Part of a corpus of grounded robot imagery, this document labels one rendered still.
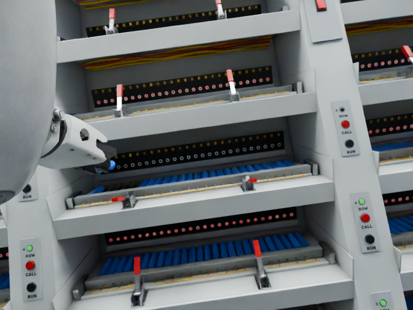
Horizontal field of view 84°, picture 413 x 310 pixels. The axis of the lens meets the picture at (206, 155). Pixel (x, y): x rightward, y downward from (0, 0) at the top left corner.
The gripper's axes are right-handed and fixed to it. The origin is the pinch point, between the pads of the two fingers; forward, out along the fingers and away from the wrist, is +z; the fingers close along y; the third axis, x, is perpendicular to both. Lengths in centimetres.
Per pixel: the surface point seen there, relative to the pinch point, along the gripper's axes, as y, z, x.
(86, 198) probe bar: 7.8, 10.8, 4.2
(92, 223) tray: 4.6, 7.9, 10.4
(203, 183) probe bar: -19.7, 11.4, 4.4
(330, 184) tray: -47.0, 8.3, 9.0
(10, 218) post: 21.6, 6.3, 7.3
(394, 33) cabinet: -86, 19, -37
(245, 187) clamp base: -28.8, 7.7, 7.2
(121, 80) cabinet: 2.1, 18.5, -33.5
